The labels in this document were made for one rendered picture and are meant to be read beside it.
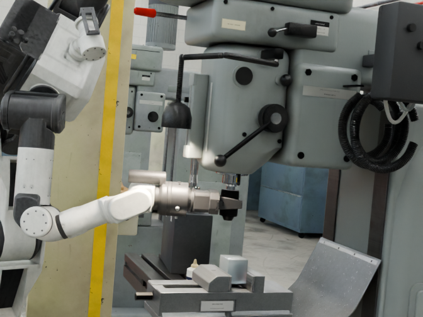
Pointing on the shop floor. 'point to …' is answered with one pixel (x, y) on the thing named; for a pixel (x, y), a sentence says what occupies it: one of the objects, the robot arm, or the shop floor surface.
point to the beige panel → (89, 185)
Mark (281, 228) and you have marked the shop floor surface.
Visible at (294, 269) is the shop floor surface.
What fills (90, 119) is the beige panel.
